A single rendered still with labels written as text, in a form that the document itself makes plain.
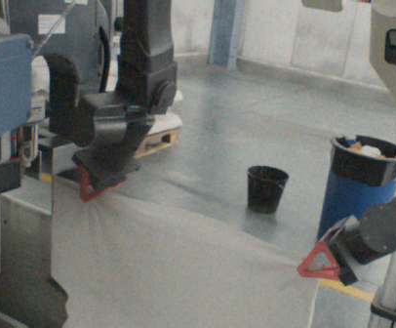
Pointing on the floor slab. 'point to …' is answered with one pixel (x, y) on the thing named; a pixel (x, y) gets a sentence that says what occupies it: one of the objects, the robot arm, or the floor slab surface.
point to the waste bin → (359, 178)
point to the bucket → (265, 187)
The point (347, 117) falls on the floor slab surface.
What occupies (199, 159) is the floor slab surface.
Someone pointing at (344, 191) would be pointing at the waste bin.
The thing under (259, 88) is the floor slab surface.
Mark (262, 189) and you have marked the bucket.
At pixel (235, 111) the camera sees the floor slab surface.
